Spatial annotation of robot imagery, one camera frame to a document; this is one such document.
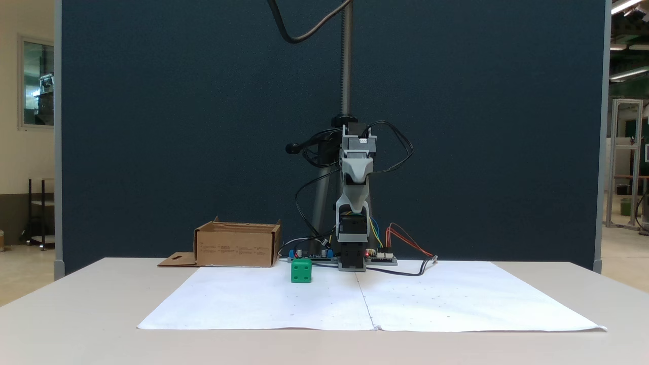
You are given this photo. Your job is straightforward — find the aluminium profile frame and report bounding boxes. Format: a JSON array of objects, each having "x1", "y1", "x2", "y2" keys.
[{"x1": 605, "y1": 98, "x2": 645, "y2": 230}]

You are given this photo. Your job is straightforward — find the camera stand with metal pole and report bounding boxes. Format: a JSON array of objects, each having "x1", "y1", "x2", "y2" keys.
[{"x1": 285, "y1": 0, "x2": 377, "y2": 254}]

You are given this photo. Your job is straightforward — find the dark blue partition panel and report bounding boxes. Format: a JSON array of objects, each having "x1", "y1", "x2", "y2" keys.
[{"x1": 54, "y1": 0, "x2": 612, "y2": 277}]

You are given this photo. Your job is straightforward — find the blue circuit board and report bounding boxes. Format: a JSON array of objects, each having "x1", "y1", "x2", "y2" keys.
[{"x1": 287, "y1": 247, "x2": 337, "y2": 264}]

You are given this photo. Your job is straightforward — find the circuit board with coloured wires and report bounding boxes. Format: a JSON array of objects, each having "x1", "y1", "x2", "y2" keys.
[{"x1": 366, "y1": 247, "x2": 398, "y2": 266}]

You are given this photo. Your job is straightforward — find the coloured jumper wires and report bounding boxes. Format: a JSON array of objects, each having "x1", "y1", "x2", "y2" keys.
[{"x1": 369, "y1": 215, "x2": 384, "y2": 250}]

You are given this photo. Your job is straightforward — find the black cable with white connector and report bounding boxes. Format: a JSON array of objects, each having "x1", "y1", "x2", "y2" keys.
[{"x1": 365, "y1": 255, "x2": 440, "y2": 278}]

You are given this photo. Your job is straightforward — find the black hanging camera cable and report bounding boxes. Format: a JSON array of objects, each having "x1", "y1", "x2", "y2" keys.
[{"x1": 267, "y1": 0, "x2": 354, "y2": 45}]

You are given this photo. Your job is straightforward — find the white paper sheet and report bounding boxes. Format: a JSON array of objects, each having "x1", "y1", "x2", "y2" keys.
[
  {"x1": 356, "y1": 261, "x2": 608, "y2": 334},
  {"x1": 136, "y1": 264, "x2": 379, "y2": 332}
]

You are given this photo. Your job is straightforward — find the black shelf cart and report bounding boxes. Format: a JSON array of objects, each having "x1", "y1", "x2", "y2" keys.
[{"x1": 20, "y1": 177, "x2": 55, "y2": 252}]

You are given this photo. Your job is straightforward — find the wall window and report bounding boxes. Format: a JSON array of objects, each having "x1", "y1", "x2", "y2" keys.
[{"x1": 18, "y1": 33, "x2": 55, "y2": 131}]

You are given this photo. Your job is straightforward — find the green die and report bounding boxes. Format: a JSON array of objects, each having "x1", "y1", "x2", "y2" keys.
[{"x1": 291, "y1": 258, "x2": 313, "y2": 283}]

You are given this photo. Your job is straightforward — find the black cable bundle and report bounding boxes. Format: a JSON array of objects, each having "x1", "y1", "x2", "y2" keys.
[{"x1": 295, "y1": 129, "x2": 342, "y2": 254}]

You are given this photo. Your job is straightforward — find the fluorescent ceiling light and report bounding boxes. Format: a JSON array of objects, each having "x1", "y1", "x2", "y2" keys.
[
  {"x1": 610, "y1": 0, "x2": 645, "y2": 15},
  {"x1": 609, "y1": 65, "x2": 649, "y2": 83}
]

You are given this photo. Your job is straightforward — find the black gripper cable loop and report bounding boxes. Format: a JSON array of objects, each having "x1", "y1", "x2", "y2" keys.
[{"x1": 369, "y1": 120, "x2": 415, "y2": 176}]

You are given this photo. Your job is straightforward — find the brown cardboard box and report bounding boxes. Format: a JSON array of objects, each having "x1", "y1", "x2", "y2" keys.
[{"x1": 157, "y1": 216, "x2": 282, "y2": 268}]

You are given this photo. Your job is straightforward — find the red orange wire pair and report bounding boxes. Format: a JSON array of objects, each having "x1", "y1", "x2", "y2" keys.
[{"x1": 385, "y1": 222, "x2": 436, "y2": 259}]

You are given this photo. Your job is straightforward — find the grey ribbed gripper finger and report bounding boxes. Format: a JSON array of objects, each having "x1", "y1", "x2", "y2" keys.
[{"x1": 345, "y1": 183, "x2": 369, "y2": 213}]

